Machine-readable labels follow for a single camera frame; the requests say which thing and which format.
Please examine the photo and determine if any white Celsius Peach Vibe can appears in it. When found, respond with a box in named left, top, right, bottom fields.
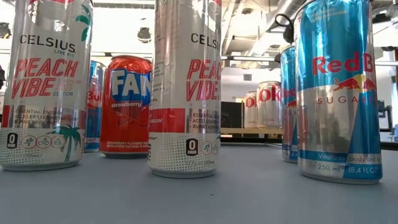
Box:
left=0, top=0, right=94, bottom=172
left=148, top=0, right=222, bottom=179

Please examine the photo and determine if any red Fanta strawberry can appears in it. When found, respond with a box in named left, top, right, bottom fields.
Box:
left=99, top=55, right=153, bottom=159

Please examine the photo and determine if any black monitor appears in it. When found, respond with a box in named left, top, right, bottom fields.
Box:
left=221, top=101, right=245, bottom=129

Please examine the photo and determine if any blue-grey table mat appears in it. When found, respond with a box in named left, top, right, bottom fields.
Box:
left=0, top=138, right=398, bottom=224

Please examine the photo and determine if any blue silver Red Bull can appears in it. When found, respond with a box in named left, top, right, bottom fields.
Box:
left=294, top=0, right=384, bottom=185
left=280, top=45, right=299, bottom=164
left=83, top=60, right=107, bottom=153

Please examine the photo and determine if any black ceiling lamp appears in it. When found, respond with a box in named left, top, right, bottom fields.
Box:
left=137, top=27, right=152, bottom=44
left=0, top=22, right=12, bottom=40

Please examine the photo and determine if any smooth silver ventilation duct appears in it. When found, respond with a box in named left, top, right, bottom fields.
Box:
left=248, top=0, right=304, bottom=58

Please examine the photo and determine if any right wrist camera black cable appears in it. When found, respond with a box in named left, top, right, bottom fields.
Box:
left=274, top=13, right=292, bottom=29

